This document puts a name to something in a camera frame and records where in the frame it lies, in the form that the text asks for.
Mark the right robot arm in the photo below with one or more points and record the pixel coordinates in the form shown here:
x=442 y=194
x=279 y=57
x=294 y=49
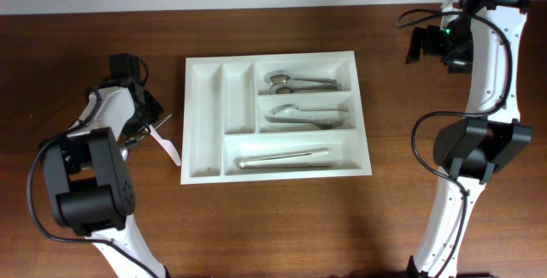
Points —
x=482 y=38

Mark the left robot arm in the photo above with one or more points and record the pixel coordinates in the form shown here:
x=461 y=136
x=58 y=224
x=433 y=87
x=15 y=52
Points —
x=88 y=183

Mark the pink plastic knife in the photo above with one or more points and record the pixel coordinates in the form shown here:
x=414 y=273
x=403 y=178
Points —
x=166 y=145

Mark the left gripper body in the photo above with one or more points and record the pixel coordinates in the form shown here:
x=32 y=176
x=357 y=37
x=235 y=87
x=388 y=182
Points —
x=148 y=114

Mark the steel teaspoon angled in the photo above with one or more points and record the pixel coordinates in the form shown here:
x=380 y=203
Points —
x=132 y=142

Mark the steel tablespoon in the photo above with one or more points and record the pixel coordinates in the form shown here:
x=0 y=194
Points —
x=290 y=88
x=281 y=76

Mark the steel teaspoon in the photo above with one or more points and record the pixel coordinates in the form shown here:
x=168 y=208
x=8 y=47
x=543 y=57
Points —
x=124 y=153

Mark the white plastic cutlery tray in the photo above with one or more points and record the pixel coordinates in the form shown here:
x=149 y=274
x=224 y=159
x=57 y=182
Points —
x=227 y=100

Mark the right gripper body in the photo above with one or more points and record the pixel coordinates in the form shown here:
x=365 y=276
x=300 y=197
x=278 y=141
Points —
x=453 y=44

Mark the steel fork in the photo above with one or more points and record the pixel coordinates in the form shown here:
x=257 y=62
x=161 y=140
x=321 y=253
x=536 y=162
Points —
x=324 y=125
x=280 y=108

